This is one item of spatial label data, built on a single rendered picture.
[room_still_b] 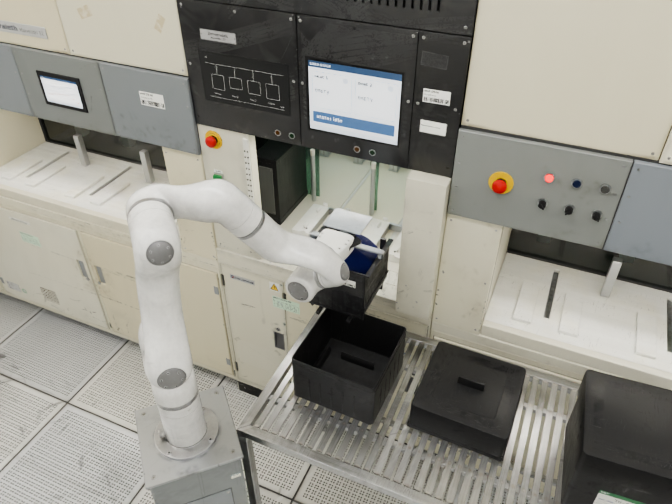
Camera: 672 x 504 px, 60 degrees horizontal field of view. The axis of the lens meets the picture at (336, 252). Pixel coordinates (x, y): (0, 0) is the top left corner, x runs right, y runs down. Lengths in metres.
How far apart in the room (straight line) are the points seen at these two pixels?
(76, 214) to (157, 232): 1.54
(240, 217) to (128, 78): 0.94
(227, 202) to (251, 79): 0.63
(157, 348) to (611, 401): 1.18
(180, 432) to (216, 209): 0.73
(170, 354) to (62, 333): 2.00
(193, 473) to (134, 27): 1.37
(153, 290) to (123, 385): 1.72
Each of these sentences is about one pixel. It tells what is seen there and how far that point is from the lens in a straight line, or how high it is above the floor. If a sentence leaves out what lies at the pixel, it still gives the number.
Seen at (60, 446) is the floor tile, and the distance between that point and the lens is 2.98.
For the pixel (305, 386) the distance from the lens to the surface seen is 1.86.
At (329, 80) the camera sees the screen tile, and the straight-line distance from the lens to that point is 1.73.
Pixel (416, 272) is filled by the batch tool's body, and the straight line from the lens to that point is 1.89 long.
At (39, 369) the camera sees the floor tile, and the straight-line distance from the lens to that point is 3.33.
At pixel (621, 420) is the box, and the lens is 1.71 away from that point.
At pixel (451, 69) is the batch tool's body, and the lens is 1.60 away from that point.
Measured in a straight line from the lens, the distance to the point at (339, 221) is 1.73.
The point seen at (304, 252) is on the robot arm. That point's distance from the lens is 1.44.
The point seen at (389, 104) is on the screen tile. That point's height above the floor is 1.59.
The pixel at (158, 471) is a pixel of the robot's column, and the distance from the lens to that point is 1.84.
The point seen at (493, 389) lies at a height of 0.86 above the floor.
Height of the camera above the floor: 2.27
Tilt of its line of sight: 38 degrees down
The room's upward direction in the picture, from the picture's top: straight up
